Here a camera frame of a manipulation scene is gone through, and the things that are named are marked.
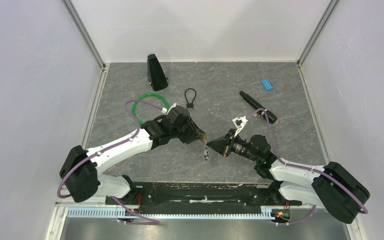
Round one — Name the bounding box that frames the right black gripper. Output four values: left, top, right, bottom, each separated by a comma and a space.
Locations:
206, 128, 260, 163

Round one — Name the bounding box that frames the brass padlock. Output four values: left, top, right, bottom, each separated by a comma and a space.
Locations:
198, 134, 207, 142

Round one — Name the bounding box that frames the panda keychain with key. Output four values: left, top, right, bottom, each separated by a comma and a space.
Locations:
203, 140, 210, 161

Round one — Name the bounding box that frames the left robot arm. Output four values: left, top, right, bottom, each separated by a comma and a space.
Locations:
57, 105, 206, 204

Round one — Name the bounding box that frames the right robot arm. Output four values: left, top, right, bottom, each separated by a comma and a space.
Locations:
207, 128, 371, 224

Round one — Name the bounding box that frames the black microphone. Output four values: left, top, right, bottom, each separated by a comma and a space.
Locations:
239, 90, 278, 124

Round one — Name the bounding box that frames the black metronome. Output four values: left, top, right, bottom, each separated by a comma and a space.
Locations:
147, 53, 169, 92

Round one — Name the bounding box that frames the blue toy brick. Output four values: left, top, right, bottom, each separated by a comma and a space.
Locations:
261, 79, 273, 91

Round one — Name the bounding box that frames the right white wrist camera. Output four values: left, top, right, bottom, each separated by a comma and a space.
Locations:
232, 116, 248, 137

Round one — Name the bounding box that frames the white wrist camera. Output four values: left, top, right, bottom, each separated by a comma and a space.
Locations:
232, 116, 248, 137
161, 103, 190, 116

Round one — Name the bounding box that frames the black cable padlock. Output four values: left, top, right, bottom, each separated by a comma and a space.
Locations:
184, 88, 197, 110

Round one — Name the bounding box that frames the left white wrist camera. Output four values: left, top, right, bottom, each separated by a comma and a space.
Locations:
161, 103, 190, 116

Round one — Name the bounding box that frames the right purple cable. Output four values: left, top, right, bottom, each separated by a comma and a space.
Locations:
246, 107, 369, 227

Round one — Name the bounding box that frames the green cable lock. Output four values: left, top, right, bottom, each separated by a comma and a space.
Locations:
131, 93, 170, 125

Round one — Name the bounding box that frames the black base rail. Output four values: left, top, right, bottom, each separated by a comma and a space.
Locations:
119, 182, 303, 215

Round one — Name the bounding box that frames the white cable duct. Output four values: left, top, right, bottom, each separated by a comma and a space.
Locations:
66, 206, 275, 220

